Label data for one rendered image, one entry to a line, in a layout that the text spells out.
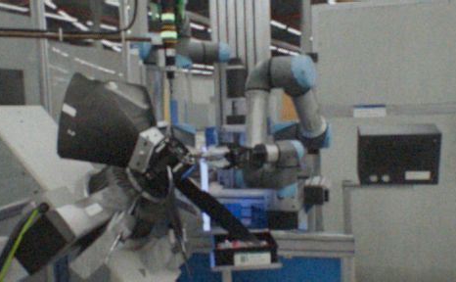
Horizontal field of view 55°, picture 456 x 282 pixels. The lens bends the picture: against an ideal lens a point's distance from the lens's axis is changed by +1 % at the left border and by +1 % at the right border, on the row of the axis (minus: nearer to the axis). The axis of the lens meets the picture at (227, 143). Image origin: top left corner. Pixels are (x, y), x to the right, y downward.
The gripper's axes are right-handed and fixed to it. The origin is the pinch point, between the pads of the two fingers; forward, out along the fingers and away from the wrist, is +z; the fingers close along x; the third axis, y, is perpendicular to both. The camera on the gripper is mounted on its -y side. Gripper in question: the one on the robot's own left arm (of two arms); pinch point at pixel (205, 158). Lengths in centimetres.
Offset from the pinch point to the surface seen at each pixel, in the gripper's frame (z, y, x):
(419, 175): -69, 25, 7
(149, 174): 22.1, 13.5, 0.0
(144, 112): 18.7, -2.4, -15.5
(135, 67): -95, -471, -23
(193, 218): 6.0, 5.0, 18.1
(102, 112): 34.8, 19.4, -18.5
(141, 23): -159, -676, -99
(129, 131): 27.8, 17.0, -12.9
